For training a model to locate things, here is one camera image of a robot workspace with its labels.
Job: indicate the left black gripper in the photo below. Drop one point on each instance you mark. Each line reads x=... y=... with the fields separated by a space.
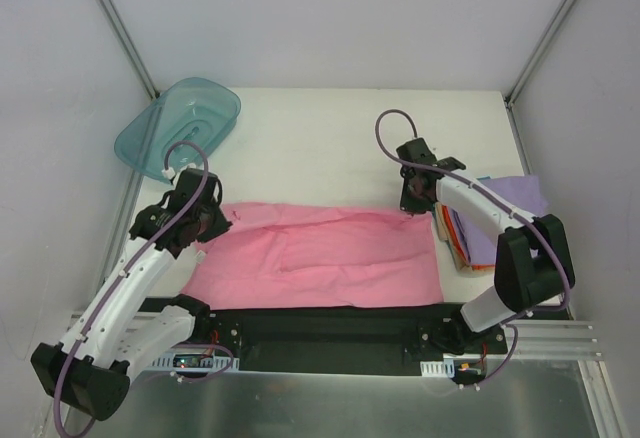
x=214 y=225

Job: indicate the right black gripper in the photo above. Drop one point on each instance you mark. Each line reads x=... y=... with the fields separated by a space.
x=409 y=198

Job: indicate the pink t shirt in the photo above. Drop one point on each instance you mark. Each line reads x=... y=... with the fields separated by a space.
x=296 y=256

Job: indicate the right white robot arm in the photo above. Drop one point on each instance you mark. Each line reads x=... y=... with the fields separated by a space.
x=532 y=262

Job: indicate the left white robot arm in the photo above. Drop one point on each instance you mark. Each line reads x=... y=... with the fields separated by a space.
x=93 y=365

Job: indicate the teal plastic tub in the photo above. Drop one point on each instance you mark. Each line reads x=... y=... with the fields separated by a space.
x=194 y=109

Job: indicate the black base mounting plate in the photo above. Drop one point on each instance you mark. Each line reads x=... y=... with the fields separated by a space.
x=350 y=341

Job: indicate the left white cable duct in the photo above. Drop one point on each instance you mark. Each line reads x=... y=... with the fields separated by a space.
x=195 y=362

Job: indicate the white cable duct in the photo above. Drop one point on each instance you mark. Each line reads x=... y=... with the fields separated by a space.
x=438 y=369
x=195 y=362

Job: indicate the right white cable duct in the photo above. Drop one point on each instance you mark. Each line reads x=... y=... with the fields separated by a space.
x=438 y=369

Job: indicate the front aluminium frame rail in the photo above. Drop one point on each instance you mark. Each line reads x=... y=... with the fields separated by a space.
x=560 y=339

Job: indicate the right aluminium frame post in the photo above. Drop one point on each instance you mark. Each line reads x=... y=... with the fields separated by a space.
x=541 y=48

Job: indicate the aluminium frame post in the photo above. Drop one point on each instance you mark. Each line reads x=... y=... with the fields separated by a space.
x=541 y=48
x=134 y=58

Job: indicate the left aluminium frame post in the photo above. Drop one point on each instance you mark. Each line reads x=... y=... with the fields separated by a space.
x=134 y=58

